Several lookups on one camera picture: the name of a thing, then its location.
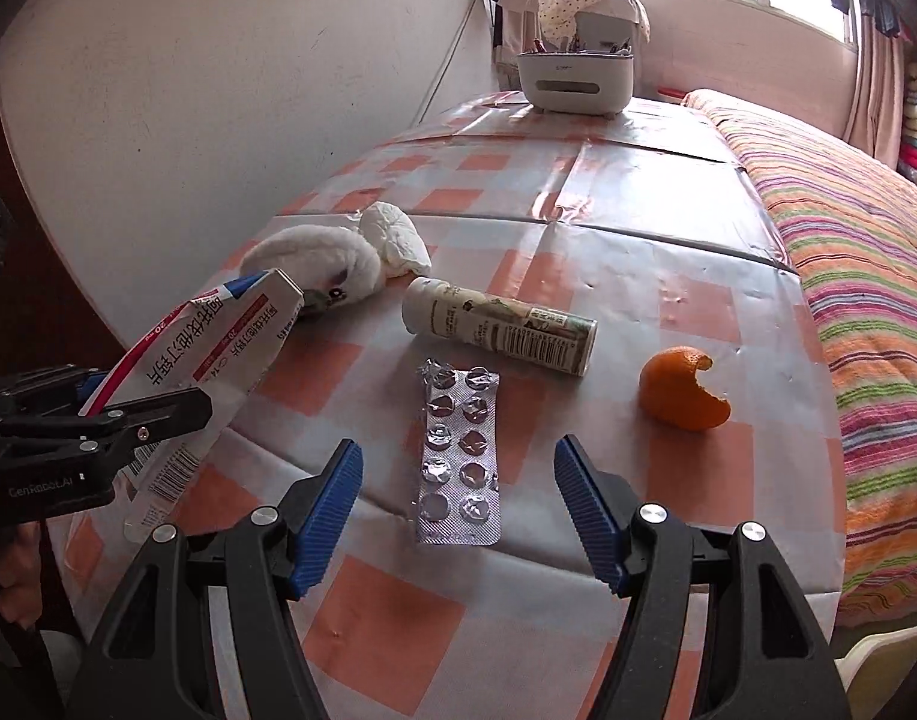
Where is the orange peel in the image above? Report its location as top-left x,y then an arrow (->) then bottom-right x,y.
639,346 -> 732,433

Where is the pink curtain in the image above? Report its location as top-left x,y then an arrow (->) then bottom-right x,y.
841,0 -> 910,166

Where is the white tissue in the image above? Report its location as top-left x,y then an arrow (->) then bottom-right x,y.
359,202 -> 433,278

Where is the white medicine box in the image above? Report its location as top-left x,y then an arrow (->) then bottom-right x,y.
76,268 -> 305,541

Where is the person's left hand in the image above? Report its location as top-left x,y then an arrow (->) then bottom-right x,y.
0,523 -> 43,631

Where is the wall cable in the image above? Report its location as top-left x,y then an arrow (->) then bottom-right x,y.
413,0 -> 497,128

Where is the white appliance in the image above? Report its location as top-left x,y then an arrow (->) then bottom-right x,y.
579,4 -> 640,53

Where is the checked tablecloth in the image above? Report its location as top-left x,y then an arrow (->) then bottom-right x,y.
49,90 -> 842,720

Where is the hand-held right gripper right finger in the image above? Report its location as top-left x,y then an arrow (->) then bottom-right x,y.
553,435 -> 853,720

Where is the silver blister pack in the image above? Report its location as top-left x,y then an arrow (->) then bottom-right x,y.
413,360 -> 502,547

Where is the printed tube bottle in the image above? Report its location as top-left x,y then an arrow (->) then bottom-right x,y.
402,276 -> 599,377

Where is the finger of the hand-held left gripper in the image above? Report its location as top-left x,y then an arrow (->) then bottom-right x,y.
0,366 -> 110,421
0,386 -> 214,458

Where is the striped bed blanket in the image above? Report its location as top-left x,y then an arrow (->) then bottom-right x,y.
685,88 -> 917,627

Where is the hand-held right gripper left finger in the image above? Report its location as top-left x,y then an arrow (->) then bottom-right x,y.
67,439 -> 365,720

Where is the white desktop organizer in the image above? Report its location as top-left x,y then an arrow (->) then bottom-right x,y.
517,41 -> 637,117

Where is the white plush toy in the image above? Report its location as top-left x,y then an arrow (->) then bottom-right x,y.
238,225 -> 385,316

